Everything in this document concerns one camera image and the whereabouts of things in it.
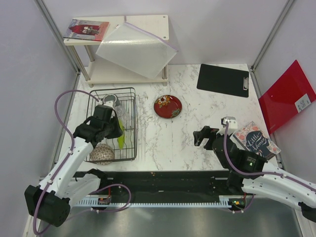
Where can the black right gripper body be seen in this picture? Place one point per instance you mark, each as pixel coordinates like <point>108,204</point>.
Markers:
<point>207,133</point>

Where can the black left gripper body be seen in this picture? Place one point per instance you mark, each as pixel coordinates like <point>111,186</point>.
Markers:
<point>112,128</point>

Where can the clear glass cup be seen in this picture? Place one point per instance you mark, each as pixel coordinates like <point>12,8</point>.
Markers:
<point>122,113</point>

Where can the green plate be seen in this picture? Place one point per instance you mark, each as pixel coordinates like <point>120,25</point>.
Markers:
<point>121,139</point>

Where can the grey mug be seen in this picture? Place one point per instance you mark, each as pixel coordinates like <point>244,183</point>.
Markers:
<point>111,100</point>

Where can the red floral plate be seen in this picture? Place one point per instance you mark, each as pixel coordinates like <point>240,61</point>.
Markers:
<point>167,106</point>

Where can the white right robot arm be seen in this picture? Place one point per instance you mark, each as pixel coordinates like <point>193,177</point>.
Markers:
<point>253,174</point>

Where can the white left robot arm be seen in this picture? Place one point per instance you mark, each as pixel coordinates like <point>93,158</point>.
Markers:
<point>52,199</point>

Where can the patterned beige bowl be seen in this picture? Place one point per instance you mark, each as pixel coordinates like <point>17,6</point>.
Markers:
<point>102,154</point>

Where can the Little Women book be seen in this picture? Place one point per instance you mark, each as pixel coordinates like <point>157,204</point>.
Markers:
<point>253,139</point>

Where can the white two-tier shelf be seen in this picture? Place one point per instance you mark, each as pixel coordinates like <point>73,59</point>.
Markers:
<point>102,71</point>

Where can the black clipboard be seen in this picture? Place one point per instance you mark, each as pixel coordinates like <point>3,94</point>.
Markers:
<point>223,80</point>

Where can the red folder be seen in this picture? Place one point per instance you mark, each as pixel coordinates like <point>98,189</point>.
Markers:
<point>286,98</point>

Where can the red cover book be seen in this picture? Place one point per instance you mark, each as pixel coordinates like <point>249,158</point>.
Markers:
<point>86,30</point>

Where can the black wire dish rack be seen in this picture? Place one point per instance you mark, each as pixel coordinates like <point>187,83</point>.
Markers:
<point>127,97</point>

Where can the white cable duct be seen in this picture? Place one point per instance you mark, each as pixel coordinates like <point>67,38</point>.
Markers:
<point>96,202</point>

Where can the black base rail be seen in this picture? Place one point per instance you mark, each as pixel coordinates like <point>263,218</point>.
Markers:
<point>211,183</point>

